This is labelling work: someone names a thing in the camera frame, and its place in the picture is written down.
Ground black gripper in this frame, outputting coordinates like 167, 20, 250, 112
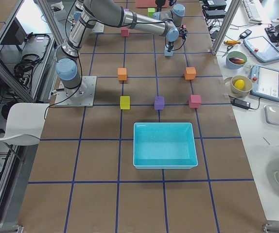
165, 39, 177, 52

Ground light blue foam block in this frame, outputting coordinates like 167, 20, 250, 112
164, 47, 174, 57

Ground orange block near arm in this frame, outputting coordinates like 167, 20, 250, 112
117, 67, 127, 81

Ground orange block far side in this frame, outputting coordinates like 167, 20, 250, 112
184, 67, 196, 80

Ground green foam block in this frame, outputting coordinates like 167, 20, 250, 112
147, 7, 156, 17

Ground pink block base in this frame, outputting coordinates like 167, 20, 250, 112
121, 27, 130, 37

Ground pink plastic tray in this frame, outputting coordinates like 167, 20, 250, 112
135, 0, 157, 8

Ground purple foam block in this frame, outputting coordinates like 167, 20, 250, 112
154, 96, 165, 110

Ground scissors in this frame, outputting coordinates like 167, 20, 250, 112
222, 45, 234, 57

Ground pink block near tray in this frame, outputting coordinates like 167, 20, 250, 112
189, 95, 202, 108

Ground green bowl with fruit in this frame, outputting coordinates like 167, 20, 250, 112
226, 51, 247, 69

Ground yellow foam block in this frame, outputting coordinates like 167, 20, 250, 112
120, 96, 130, 110

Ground yellow lemon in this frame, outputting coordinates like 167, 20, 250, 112
233, 79, 245, 90

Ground beige bowl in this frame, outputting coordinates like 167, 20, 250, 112
230, 75, 253, 97

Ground black power adapter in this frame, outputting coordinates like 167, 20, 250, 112
231, 99, 250, 110

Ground teach pendant far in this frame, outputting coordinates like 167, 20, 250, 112
243, 36, 279, 63

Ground teach pendant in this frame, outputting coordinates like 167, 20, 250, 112
243, 36, 279, 63
250, 65, 279, 102

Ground white keyboard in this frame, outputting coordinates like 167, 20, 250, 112
242, 0, 262, 23

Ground cyan plastic tray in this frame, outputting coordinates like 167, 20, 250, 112
133, 122, 198, 169

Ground teach pendant near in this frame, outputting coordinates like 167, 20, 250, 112
250, 65, 279, 102

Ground white chair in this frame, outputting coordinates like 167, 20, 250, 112
0, 102, 49, 146

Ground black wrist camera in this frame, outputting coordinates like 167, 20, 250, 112
179, 25, 188, 40

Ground yellow handled tool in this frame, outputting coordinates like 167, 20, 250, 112
224, 40, 241, 46

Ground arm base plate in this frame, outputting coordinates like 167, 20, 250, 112
53, 76, 97, 107
91, 22, 105, 34

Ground aluminium frame post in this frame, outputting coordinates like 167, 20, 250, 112
211, 0, 241, 55

